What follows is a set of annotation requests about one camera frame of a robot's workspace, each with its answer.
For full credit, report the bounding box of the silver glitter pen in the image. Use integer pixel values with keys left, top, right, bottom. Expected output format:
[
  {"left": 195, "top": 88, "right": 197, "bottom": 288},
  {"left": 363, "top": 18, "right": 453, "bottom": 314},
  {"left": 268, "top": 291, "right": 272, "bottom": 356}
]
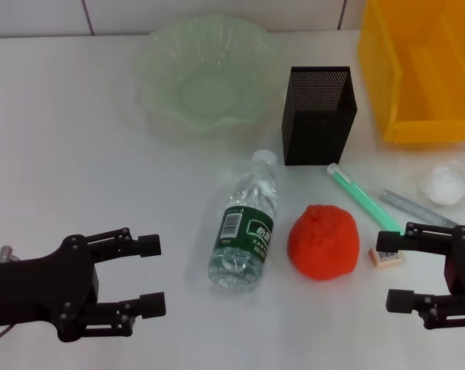
[{"left": 379, "top": 187, "right": 459, "bottom": 228}]

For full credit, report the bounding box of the clear green-label water bottle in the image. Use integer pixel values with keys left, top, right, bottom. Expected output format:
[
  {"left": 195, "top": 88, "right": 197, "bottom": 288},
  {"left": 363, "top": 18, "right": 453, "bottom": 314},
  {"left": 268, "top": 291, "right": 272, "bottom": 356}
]
[{"left": 207, "top": 149, "right": 280, "bottom": 296}]

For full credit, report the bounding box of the green glass fruit plate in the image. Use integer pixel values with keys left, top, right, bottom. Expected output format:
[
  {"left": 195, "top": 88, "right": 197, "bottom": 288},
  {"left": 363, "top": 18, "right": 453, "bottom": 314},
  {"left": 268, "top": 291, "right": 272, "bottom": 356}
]
[{"left": 133, "top": 14, "right": 283, "bottom": 134}]

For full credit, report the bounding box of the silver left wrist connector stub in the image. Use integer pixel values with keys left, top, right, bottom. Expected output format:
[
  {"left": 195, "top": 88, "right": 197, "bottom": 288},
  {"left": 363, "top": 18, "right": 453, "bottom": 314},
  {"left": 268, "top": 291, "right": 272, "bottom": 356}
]
[{"left": 0, "top": 245, "right": 19, "bottom": 264}]

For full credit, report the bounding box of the white paper ball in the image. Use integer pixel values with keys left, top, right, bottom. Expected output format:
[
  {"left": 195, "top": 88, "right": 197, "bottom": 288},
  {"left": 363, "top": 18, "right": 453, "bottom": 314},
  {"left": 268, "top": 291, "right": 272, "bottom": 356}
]
[{"left": 419, "top": 160, "right": 465, "bottom": 207}]

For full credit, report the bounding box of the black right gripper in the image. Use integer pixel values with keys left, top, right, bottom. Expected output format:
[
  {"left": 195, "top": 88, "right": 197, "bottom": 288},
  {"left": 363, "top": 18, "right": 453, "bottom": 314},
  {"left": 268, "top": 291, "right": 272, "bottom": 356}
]
[{"left": 376, "top": 221, "right": 465, "bottom": 331}]

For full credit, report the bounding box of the yellow plastic bin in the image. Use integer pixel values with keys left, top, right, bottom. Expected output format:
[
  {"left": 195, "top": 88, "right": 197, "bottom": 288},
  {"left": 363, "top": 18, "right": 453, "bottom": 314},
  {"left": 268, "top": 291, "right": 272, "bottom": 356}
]
[{"left": 355, "top": 0, "right": 465, "bottom": 144}]

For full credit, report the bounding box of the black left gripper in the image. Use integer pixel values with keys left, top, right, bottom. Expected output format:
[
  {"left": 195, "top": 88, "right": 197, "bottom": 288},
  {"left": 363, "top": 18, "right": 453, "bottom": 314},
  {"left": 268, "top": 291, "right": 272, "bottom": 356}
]
[{"left": 0, "top": 227, "right": 167, "bottom": 343}]

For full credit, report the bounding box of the beige eraser with barcode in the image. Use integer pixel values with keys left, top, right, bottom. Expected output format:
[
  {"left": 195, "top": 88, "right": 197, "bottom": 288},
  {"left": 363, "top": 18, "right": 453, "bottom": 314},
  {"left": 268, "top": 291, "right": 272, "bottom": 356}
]
[{"left": 369, "top": 246, "right": 406, "bottom": 267}]

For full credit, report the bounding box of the orange fruit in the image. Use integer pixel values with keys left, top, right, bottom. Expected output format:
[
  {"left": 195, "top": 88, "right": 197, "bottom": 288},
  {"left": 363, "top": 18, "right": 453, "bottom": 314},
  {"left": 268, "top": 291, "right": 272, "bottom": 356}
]
[{"left": 288, "top": 204, "right": 361, "bottom": 281}]

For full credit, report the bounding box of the black mesh pen holder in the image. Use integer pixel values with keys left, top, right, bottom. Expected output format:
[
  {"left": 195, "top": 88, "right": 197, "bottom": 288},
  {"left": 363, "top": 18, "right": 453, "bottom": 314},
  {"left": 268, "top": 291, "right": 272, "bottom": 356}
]
[{"left": 281, "top": 66, "right": 359, "bottom": 167}]

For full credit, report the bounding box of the green translucent pen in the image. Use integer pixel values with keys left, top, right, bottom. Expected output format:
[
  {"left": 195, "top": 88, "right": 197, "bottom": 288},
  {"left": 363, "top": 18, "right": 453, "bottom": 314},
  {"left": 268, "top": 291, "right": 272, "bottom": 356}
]
[{"left": 326, "top": 162, "right": 406, "bottom": 237}]

